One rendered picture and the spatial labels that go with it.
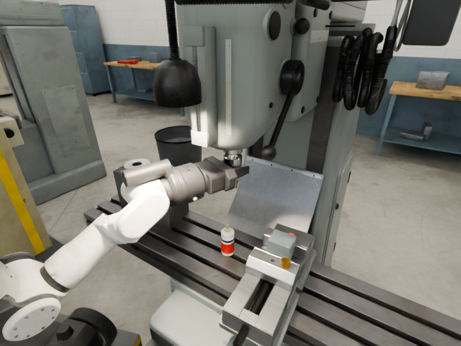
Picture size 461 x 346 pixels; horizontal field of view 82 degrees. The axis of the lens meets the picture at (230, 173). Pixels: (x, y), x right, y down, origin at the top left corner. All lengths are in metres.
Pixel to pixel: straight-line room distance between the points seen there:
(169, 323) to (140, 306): 1.10
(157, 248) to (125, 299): 1.14
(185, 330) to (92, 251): 0.40
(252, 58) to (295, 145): 0.55
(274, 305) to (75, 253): 0.43
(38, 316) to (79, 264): 0.09
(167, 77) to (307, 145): 0.68
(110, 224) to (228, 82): 0.33
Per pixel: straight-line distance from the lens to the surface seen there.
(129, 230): 0.54
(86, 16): 7.90
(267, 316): 0.66
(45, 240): 2.56
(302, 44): 0.65
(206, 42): 0.50
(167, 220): 0.95
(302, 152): 1.00
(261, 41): 0.51
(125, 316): 1.96
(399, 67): 4.73
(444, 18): 0.72
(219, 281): 0.80
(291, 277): 0.69
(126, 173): 0.55
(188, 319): 0.88
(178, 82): 0.40
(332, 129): 0.95
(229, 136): 0.54
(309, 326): 0.75
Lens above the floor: 1.55
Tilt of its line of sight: 28 degrees down
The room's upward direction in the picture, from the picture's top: straight up
